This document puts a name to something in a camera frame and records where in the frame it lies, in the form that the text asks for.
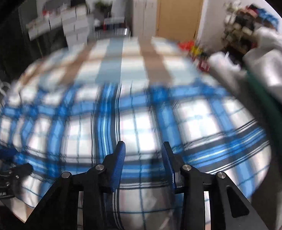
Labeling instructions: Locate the blue white plaid shirt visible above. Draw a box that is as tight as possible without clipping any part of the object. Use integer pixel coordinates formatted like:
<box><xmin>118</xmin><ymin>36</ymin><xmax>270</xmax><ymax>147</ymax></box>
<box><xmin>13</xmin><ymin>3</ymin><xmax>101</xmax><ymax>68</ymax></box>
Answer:
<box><xmin>0</xmin><ymin>80</ymin><xmax>271</xmax><ymax>229</ymax></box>

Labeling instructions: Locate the checkered brown blue bedsheet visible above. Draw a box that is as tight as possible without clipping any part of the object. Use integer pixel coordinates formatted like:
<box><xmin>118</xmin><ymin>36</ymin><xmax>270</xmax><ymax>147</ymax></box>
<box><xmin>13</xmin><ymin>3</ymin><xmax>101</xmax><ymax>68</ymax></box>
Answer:
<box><xmin>4</xmin><ymin>36</ymin><xmax>219</xmax><ymax>106</ymax></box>

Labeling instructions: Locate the red plastic bag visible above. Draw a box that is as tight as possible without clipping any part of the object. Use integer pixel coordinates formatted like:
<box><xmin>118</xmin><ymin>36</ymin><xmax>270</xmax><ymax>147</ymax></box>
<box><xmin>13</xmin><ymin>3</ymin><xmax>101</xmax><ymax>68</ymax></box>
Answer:
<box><xmin>178</xmin><ymin>40</ymin><xmax>194</xmax><ymax>51</ymax></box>

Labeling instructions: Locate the black shoe box with red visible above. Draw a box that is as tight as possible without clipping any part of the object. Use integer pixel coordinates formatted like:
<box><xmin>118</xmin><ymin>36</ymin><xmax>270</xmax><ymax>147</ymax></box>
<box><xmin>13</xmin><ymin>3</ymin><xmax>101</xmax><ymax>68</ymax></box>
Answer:
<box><xmin>103</xmin><ymin>17</ymin><xmax>126</xmax><ymax>30</ymax></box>

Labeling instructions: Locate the grey hoodie pile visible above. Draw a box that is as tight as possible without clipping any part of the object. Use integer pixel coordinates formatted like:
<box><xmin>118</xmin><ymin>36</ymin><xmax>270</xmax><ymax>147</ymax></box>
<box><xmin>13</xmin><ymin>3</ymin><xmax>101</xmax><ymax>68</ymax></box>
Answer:
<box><xmin>208</xmin><ymin>27</ymin><xmax>282</xmax><ymax>111</ymax></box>

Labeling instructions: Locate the wooden shoe rack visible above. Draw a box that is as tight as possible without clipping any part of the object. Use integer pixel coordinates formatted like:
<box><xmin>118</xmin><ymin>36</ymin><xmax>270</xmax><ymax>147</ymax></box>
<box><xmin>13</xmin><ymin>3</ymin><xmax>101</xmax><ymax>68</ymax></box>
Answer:
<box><xmin>221</xmin><ymin>0</ymin><xmax>281</xmax><ymax>53</ymax></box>

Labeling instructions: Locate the white drawer desk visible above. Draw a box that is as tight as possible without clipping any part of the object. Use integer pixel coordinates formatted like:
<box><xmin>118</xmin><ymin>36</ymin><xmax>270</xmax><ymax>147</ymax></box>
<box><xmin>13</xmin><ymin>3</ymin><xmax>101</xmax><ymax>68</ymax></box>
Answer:
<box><xmin>26</xmin><ymin>5</ymin><xmax>93</xmax><ymax>47</ymax></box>

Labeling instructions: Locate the white upright suitcase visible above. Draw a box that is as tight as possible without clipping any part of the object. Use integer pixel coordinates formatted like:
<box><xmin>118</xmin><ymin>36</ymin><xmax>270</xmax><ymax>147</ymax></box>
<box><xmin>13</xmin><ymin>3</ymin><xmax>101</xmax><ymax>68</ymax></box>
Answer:
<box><xmin>132</xmin><ymin>0</ymin><xmax>157</xmax><ymax>39</ymax></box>

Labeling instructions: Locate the tan wooden door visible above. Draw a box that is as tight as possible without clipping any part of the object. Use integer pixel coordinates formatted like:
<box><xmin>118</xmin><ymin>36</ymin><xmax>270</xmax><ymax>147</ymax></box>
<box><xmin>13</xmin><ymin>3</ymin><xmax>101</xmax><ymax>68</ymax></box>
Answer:
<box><xmin>156</xmin><ymin>0</ymin><xmax>203</xmax><ymax>42</ymax></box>

